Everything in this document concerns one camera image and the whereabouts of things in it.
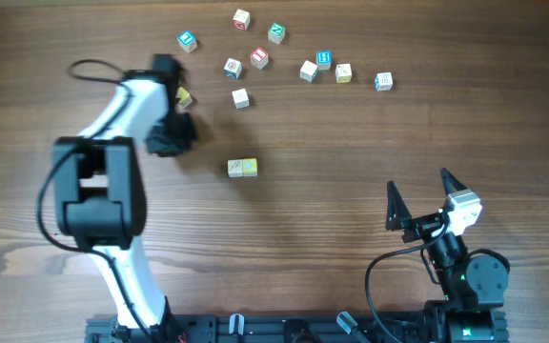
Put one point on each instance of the yellow-sided block with 0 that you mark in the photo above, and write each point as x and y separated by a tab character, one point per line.
343	73

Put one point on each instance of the blue D block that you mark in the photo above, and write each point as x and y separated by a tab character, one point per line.
232	68

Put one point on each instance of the white apple block green N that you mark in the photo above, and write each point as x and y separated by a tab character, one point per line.
308	71

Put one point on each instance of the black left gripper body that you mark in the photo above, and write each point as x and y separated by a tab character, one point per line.
176	136

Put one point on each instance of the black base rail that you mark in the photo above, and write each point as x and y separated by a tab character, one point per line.
293	328

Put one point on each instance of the white bird block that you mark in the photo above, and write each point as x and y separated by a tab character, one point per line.
241	99

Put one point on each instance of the blue-top ladder block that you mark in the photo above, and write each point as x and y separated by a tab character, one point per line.
323	60

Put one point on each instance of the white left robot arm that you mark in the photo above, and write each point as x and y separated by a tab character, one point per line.
100	200

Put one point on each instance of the red M block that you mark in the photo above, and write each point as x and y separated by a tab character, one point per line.
241	19

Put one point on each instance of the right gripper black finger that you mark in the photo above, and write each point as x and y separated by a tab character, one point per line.
397	212
450	183

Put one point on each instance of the red I top block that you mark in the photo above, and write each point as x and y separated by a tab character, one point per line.
259	58

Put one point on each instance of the plain cream block with 9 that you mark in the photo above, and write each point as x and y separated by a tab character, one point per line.
235	168

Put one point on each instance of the green N block far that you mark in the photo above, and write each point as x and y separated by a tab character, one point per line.
276	33

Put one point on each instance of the yellow-top block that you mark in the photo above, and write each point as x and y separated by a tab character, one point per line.
184	98

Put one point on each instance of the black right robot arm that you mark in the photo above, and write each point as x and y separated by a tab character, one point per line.
473	283

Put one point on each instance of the blue-sided block far right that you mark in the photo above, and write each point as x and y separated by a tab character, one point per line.
384	81

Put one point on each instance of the blue-top block far left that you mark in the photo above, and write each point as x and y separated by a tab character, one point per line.
187	41

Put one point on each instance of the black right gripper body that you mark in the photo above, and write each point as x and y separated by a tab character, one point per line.
421	228

